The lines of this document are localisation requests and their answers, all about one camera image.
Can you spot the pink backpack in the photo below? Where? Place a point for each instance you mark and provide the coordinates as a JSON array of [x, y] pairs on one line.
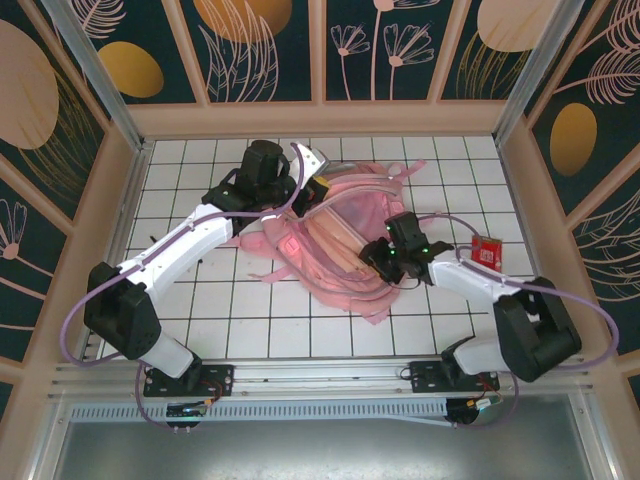
[[345, 297]]

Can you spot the small red packet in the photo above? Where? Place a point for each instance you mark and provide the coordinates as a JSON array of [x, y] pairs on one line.
[[487, 255]]

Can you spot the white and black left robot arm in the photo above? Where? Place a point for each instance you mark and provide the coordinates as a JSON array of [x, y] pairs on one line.
[[175, 250]]

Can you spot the small controller circuit board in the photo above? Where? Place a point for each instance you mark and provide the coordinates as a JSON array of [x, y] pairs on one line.
[[187, 411], [480, 404]]

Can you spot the grey metal panel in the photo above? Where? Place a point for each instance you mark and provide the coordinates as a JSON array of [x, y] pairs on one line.
[[320, 450]]

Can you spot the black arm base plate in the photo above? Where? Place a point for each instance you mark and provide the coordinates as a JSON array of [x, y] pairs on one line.
[[220, 375], [422, 380]]

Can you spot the aluminium table side rail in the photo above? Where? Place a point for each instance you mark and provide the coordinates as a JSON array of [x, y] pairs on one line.
[[510, 165], [129, 200]]

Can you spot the aluminium mounting rail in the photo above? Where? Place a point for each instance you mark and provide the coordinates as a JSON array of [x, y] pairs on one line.
[[320, 377]]

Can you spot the aluminium frame post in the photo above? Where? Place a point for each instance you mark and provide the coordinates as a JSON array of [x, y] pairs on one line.
[[102, 80], [533, 70]]

